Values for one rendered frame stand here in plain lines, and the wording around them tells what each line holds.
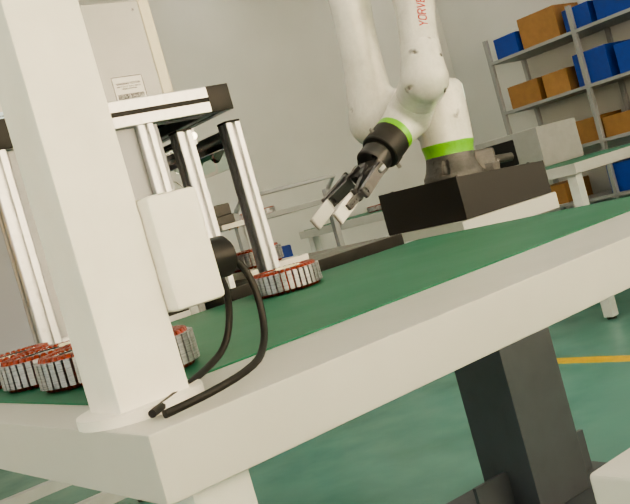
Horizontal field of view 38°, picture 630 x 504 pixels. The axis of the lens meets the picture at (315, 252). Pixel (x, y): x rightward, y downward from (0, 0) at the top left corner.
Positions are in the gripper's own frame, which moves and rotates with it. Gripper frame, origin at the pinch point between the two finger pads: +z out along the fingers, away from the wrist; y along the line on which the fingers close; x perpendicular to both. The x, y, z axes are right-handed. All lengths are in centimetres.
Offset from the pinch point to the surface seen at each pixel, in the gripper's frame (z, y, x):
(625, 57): -533, 290, -244
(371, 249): 11.8, -19.9, -2.9
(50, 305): 64, -22, 36
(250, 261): 24.5, -3.5, 9.0
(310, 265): 37, -42, 15
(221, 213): 21.9, -3.1, 19.7
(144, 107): 30, -22, 47
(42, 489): 57, 161, -43
